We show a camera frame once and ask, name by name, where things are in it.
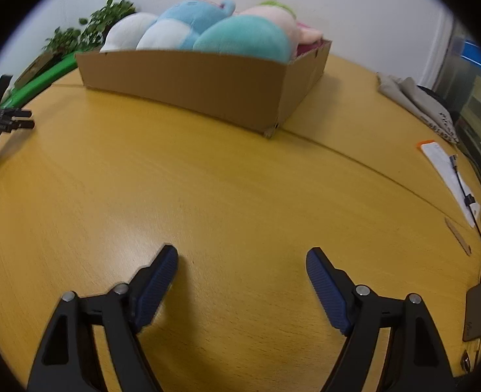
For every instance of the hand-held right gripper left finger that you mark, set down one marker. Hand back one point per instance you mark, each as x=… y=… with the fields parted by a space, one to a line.
x=158 y=281

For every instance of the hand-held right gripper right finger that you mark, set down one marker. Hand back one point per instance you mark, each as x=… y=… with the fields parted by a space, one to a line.
x=326 y=290

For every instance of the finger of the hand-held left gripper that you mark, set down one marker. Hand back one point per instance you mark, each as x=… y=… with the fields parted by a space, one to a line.
x=19 y=112
x=21 y=124

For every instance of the white plush toy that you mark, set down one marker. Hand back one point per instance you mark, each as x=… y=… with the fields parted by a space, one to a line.
x=128 y=32

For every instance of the brown cardboard box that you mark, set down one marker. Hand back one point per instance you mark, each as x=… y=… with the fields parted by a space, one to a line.
x=191 y=85

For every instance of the light blue plush toy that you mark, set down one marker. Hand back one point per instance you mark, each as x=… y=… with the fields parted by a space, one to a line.
x=183 y=20

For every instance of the teal round plush toy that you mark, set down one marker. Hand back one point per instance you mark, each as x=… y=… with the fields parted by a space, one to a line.
x=244 y=39

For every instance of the pink plush toy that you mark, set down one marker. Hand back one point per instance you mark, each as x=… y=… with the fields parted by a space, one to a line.
x=307 y=34

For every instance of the cream plush toy green top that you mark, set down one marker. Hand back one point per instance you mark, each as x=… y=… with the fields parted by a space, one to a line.
x=271 y=14

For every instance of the green board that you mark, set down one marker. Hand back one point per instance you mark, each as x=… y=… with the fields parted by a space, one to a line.
x=40 y=77

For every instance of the brown box behind plant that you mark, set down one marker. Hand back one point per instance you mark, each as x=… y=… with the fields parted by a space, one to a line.
x=36 y=67

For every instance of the green potted plant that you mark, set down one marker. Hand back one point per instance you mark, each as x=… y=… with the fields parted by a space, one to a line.
x=93 y=24

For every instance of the wooden stick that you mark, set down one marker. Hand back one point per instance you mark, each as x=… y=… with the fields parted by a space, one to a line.
x=457 y=237

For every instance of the grey flat device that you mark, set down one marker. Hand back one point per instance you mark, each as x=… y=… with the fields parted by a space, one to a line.
x=479 y=310

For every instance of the white paper strip orange end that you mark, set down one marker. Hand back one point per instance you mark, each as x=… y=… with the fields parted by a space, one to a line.
x=448 y=171

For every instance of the grey cloth bag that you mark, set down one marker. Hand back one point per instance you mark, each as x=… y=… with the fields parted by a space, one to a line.
x=416 y=98

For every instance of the glass door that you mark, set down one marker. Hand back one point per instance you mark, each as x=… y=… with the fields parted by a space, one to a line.
x=477 y=90

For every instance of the blue sign band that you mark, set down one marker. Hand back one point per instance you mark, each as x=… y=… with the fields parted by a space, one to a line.
x=475 y=51

